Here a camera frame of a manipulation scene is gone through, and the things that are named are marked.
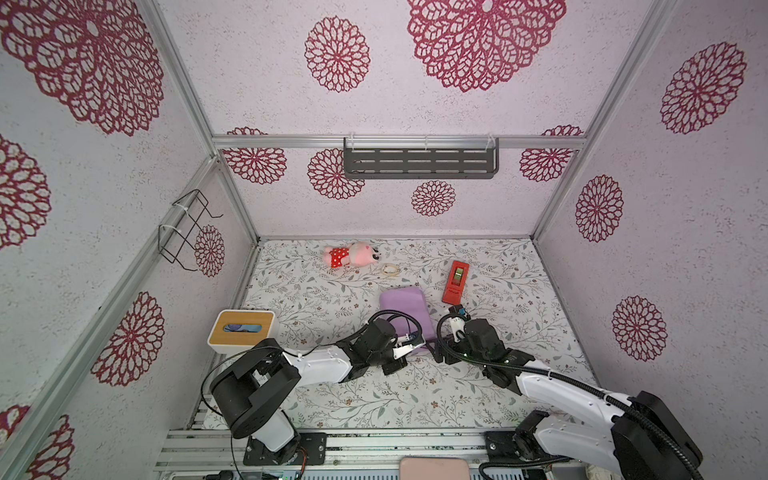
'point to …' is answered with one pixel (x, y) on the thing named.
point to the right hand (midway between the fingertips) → (435, 336)
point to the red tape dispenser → (455, 283)
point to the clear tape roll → (390, 269)
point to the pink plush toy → (358, 253)
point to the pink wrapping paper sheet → (411, 300)
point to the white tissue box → (234, 331)
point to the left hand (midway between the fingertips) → (404, 352)
